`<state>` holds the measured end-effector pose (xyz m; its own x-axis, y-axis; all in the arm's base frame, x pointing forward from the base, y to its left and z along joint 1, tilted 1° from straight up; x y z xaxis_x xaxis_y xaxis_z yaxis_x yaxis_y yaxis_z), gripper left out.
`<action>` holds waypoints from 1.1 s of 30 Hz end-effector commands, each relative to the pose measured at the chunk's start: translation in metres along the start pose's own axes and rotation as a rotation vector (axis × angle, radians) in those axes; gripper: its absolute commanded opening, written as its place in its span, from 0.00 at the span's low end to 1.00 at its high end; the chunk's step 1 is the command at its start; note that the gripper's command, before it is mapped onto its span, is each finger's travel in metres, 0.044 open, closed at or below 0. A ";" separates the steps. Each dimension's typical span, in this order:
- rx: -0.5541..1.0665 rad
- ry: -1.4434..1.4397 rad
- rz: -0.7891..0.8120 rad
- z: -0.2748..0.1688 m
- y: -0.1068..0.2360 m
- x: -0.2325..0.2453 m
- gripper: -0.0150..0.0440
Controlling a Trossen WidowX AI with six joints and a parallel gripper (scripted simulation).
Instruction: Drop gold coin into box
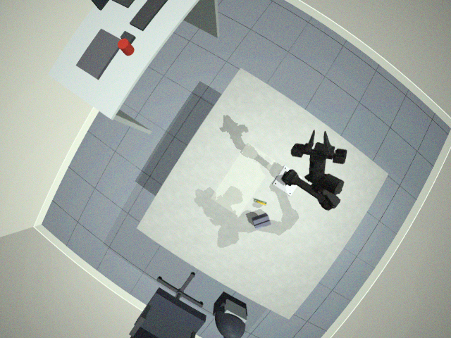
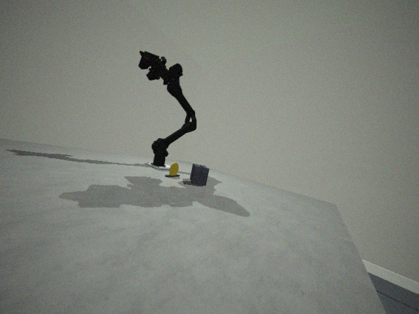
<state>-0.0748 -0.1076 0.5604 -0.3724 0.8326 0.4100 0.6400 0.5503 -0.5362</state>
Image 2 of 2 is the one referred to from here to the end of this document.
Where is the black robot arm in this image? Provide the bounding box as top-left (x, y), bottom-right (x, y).
top-left (146, 63), bottom-right (196, 166)

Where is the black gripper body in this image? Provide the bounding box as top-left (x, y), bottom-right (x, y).
top-left (139, 56), bottom-right (166, 75)

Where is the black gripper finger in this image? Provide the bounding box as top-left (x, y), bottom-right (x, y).
top-left (139, 51), bottom-right (151, 59)
top-left (145, 51), bottom-right (159, 60)

